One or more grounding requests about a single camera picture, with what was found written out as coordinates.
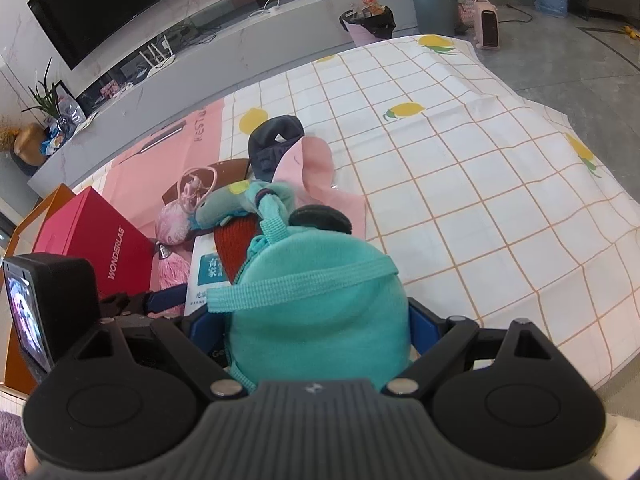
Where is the red knitted cloth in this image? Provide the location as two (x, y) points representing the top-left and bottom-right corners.
(213, 214), (258, 283)

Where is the green plant in glass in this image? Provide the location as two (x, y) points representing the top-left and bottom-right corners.
(23, 60), (85, 134)

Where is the teal dinosaur plush toy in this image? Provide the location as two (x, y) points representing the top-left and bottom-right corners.
(194, 180), (295, 230)

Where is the teal fabric bag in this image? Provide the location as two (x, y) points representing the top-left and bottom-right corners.
(207, 191), (411, 391)

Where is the orange cardboard storage box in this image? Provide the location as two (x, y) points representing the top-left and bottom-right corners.
(1, 184), (75, 399)

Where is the brown leather piece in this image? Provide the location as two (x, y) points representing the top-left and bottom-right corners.
(162, 158), (250, 205)

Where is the pink space heater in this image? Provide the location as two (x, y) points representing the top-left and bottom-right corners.
(458, 0), (500, 50)

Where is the white wifi router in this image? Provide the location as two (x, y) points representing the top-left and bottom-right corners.
(139, 35), (176, 77)

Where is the white tissue pack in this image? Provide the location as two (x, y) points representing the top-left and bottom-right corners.
(184, 233), (230, 315)

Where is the red lidded transparent box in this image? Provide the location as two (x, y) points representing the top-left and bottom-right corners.
(34, 188), (154, 297)

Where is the golden vase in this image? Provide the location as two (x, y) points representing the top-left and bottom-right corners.
(13, 122), (47, 167)

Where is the pink fluffy cloth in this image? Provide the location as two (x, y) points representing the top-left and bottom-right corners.
(157, 244), (190, 289)

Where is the pink drawstring pouch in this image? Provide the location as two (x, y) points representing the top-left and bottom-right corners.
(155, 178), (213, 247)

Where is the checkered lemon table cloth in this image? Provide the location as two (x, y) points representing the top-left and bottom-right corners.
(220, 36), (639, 387)

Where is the pink printed mat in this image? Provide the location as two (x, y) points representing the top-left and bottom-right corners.
(74, 100), (233, 237)

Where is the pink bin with black bag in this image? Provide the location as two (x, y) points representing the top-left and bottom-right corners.
(338, 0), (396, 47)

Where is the navy blue fabric headband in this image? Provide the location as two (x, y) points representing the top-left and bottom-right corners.
(248, 115), (305, 182)

